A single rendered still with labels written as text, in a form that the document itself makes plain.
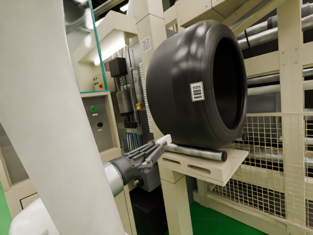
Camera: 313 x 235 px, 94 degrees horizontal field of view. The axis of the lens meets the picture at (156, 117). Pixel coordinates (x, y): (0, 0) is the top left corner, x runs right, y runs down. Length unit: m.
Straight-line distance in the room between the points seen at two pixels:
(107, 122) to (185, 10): 0.88
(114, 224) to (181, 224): 1.08
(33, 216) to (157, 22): 0.98
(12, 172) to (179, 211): 0.95
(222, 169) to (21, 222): 0.61
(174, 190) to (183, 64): 0.80
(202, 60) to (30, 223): 0.58
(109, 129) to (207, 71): 0.71
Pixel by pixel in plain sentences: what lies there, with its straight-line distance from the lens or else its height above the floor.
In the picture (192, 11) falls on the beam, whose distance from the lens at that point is 1.15.
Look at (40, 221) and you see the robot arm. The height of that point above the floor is 1.00.
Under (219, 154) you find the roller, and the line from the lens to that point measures 0.69.
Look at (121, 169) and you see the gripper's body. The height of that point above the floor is 1.02.
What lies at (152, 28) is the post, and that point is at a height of 1.58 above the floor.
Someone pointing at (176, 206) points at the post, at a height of 0.45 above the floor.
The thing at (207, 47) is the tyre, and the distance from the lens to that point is 0.60.
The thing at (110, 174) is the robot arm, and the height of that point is 1.02.
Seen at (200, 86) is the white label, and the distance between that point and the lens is 0.52.
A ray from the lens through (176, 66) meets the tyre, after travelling 0.56.
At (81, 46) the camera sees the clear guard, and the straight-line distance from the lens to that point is 1.02.
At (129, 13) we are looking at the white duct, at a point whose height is 1.98.
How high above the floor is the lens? 1.18
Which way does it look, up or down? 7 degrees down
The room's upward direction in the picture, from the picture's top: 9 degrees counter-clockwise
